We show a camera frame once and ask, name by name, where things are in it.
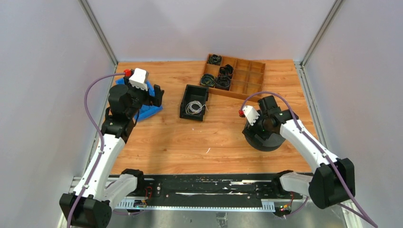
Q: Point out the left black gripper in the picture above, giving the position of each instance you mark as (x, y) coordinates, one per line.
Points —
(156, 100)

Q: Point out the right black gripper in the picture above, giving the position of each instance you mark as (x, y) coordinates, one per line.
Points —
(252, 130)

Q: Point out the black cable spool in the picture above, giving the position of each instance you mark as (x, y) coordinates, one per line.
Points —
(280, 141)

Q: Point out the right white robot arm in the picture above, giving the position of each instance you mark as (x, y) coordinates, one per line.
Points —
(266, 128)

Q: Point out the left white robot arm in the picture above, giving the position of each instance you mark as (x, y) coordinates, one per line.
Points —
(93, 201)

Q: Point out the blue plastic bin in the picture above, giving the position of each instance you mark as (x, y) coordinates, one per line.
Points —
(148, 111)

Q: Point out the black plastic bin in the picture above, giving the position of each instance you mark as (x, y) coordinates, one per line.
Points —
(193, 104)

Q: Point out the wooden compartment tray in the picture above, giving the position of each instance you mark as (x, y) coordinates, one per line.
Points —
(248, 76)

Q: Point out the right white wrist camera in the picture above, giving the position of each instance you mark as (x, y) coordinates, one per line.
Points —
(251, 114)

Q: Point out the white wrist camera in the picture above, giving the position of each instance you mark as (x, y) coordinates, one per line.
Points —
(139, 78)
(251, 114)

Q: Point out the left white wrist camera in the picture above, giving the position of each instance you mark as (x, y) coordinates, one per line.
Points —
(139, 78)

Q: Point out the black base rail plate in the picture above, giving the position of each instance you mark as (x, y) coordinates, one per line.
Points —
(209, 191)

